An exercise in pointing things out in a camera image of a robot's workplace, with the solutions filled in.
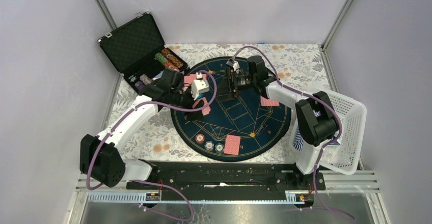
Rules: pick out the red chip row in case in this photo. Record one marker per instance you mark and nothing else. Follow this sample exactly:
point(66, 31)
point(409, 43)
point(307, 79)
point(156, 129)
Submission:
point(171, 66)

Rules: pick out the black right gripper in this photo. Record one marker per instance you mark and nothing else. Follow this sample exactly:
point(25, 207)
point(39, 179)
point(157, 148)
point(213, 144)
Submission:
point(228, 91)

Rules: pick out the white plastic laundry basket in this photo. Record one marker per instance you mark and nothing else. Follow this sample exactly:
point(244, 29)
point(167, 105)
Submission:
point(344, 156)

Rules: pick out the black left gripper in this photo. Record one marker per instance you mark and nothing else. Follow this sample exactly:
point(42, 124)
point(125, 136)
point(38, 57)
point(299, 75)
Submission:
point(192, 114)

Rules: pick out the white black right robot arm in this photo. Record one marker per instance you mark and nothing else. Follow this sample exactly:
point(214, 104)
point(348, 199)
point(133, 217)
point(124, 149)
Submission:
point(317, 121)

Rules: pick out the black aluminium chip case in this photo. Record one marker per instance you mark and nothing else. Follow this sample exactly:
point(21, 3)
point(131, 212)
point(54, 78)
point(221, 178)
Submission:
point(131, 49)

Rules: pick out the red backed card bottom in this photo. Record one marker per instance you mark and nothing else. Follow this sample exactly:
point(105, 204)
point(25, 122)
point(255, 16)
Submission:
point(232, 144)

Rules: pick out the purple chip row in case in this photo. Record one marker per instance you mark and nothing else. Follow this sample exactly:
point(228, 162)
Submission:
point(142, 81)

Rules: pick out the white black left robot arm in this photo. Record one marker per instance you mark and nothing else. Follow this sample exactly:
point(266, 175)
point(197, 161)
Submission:
point(99, 157)

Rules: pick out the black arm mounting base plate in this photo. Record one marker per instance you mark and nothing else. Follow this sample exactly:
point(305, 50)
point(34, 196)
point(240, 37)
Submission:
point(201, 181)

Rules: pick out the round dark blue poker mat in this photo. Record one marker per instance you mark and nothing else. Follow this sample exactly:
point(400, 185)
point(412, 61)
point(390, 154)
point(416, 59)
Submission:
point(260, 127)

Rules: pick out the red chip stack bottom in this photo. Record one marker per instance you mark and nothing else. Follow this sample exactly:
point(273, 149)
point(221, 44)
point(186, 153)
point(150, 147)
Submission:
point(200, 138)

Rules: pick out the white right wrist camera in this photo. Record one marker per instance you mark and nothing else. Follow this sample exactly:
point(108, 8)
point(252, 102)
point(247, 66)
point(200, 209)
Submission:
point(233, 65)

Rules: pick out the brown chip row in case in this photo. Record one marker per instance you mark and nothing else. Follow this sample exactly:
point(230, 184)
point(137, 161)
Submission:
point(171, 58)

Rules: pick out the green chip row in case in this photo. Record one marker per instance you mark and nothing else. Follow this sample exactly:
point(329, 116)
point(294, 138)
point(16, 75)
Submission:
point(161, 58)

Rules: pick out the red backed card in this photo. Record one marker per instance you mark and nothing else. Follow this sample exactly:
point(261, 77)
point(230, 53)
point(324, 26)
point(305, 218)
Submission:
point(232, 144)
point(269, 102)
point(188, 79)

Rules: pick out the blue yellow chip stack bottom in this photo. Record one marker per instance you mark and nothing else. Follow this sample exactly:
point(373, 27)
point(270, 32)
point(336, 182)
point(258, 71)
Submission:
point(219, 148)

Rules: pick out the blue white striped cloth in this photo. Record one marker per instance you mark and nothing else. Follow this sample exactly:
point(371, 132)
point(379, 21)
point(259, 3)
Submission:
point(298, 142)

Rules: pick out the clear dealer button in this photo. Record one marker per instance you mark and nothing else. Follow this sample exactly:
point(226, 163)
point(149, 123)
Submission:
point(218, 134)

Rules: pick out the floral patterned tablecloth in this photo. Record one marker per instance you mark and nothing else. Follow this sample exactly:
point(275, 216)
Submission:
point(297, 65)

